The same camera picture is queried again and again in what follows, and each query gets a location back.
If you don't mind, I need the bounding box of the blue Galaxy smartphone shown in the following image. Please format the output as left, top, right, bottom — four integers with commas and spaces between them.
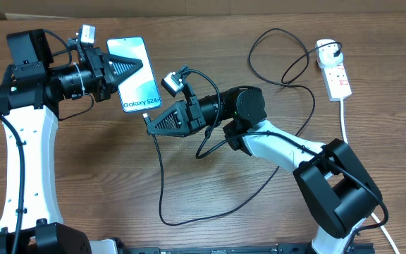
106, 37, 161, 113

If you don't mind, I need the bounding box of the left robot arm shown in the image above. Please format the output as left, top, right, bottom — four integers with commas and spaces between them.
0, 25, 143, 253

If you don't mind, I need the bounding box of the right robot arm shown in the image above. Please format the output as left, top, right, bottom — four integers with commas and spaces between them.
143, 86, 383, 253

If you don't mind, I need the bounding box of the white charger plug adapter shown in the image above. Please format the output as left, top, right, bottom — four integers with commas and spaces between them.
315, 39, 343, 69

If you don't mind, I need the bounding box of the white power strip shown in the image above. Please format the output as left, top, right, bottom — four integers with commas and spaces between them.
321, 63, 352, 102

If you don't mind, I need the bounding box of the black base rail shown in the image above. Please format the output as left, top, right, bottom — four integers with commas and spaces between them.
114, 243, 375, 254

